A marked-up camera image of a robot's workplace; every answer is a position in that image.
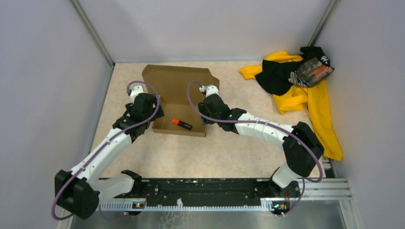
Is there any brown cardboard box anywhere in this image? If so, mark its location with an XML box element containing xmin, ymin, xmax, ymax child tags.
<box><xmin>142</xmin><ymin>64</ymin><xmax>220</xmax><ymax>137</ymax></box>

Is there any orange black highlighter marker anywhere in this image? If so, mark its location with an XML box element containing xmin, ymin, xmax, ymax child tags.
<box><xmin>172</xmin><ymin>118</ymin><xmax>192</xmax><ymax>130</ymax></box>

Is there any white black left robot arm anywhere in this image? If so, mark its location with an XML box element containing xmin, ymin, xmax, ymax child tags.
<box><xmin>51</xmin><ymin>81</ymin><xmax>164</xmax><ymax>220</ymax></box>

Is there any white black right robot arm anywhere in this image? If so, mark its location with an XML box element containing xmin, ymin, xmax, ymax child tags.
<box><xmin>197</xmin><ymin>84</ymin><xmax>324</xmax><ymax>197</ymax></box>

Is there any black printed garment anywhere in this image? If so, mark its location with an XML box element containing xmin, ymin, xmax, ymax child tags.
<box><xmin>255</xmin><ymin>46</ymin><xmax>334</xmax><ymax>96</ymax></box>

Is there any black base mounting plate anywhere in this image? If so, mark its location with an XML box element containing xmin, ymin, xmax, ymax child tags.
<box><xmin>117</xmin><ymin>178</ymin><xmax>300</xmax><ymax>207</ymax></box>

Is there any yellow garment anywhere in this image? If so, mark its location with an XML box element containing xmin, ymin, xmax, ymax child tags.
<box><xmin>239</xmin><ymin>51</ymin><xmax>344</xmax><ymax>162</ymax></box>

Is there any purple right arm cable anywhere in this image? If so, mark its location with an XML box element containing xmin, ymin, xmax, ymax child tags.
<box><xmin>186</xmin><ymin>80</ymin><xmax>324</xmax><ymax>218</ymax></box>

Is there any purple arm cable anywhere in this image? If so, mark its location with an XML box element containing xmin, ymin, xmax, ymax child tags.
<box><xmin>51</xmin><ymin>80</ymin><xmax>161</xmax><ymax>221</ymax></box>
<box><xmin>186</xmin><ymin>80</ymin><xmax>324</xmax><ymax>218</ymax></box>

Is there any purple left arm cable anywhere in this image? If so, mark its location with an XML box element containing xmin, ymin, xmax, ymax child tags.
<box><xmin>51</xmin><ymin>80</ymin><xmax>161</xmax><ymax>221</ymax></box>

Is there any aluminium frame rail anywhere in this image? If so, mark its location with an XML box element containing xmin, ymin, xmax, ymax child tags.
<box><xmin>101</xmin><ymin>178</ymin><xmax>352</xmax><ymax>212</ymax></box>

